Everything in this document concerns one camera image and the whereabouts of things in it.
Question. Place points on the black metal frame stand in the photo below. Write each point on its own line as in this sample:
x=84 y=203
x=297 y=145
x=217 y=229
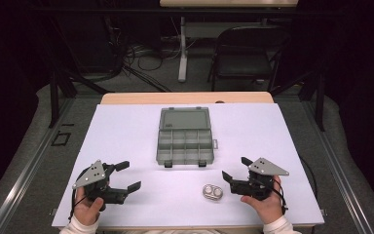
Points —
x=54 y=94
x=319 y=97

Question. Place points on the person's right hand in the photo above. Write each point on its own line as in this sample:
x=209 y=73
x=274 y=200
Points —
x=271 y=208

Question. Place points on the black folding chair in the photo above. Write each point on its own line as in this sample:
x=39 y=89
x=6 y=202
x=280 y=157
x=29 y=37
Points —
x=246 y=61

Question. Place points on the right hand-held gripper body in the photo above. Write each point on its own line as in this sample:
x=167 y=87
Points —
x=263 y=168

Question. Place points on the person's left hand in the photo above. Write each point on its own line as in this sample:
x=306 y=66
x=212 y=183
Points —
x=86 y=209

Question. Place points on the white board mat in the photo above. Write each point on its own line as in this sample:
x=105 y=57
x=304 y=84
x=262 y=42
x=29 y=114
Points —
x=126 y=130

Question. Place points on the white-legged background table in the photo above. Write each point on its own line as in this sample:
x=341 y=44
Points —
x=182 y=48

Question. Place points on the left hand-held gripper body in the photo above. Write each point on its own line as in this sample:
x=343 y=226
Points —
x=94 y=177

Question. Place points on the small silver oval case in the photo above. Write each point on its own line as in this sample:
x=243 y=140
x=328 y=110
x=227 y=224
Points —
x=213 y=192

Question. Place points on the aluminium floor rail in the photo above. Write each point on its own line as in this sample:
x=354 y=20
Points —
x=337 y=175
x=22 y=169

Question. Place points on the wooden table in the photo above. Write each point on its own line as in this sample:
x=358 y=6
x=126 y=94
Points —
x=185 y=97

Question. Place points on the clear plastic compartment box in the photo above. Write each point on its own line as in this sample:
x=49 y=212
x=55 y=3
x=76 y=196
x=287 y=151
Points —
x=184 y=136

